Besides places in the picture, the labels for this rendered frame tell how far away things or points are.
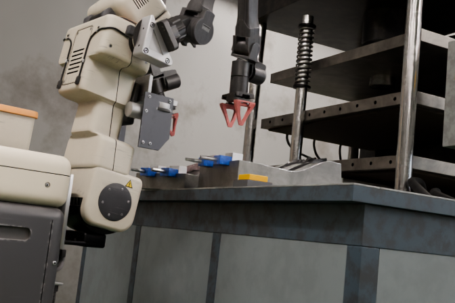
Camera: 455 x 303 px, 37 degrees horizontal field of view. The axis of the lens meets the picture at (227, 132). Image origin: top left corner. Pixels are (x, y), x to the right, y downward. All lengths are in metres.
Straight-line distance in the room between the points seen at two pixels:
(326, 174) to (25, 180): 0.98
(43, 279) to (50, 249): 0.07
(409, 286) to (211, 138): 4.11
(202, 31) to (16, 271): 0.81
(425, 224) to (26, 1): 3.75
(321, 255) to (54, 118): 3.47
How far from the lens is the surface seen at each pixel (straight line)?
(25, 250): 1.64
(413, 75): 2.63
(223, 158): 2.06
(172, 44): 1.86
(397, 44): 2.87
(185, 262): 2.22
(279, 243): 1.75
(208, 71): 5.61
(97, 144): 1.91
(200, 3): 1.96
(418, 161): 2.69
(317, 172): 2.17
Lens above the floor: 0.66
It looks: 9 degrees up
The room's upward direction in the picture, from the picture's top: 6 degrees clockwise
